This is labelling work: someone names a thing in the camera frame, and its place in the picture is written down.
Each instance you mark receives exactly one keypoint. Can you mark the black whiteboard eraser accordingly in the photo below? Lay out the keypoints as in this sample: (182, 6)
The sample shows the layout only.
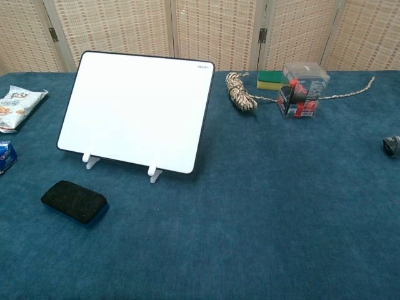
(73, 200)

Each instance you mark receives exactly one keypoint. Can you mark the small black clip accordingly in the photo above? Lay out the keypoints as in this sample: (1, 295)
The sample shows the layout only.
(392, 146)

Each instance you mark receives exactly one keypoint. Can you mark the blue white toothpaste box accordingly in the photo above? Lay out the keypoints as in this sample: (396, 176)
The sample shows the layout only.
(7, 156)

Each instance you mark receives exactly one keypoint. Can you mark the woven bamboo folding screen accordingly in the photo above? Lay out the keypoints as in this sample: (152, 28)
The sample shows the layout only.
(125, 25)

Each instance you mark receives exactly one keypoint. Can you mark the white plastic board stand foot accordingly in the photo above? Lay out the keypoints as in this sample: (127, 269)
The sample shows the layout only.
(154, 175)
(89, 161)

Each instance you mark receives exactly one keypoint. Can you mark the white snack bag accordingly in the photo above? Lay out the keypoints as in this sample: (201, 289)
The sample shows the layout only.
(18, 106)

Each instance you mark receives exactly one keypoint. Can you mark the clear box with red item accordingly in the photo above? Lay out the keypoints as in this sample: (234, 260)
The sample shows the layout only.
(300, 93)

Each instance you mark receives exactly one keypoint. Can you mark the dark metal screen hinge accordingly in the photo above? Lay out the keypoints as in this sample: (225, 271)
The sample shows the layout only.
(263, 34)
(53, 33)

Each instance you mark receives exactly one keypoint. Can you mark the blue felt table cover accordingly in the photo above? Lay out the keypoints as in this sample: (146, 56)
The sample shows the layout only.
(250, 203)

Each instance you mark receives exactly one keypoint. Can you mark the white rectangular board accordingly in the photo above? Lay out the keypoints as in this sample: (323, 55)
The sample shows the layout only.
(134, 109)

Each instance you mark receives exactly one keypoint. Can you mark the green yellow sponge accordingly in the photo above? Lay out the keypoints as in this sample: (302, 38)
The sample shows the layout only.
(268, 78)

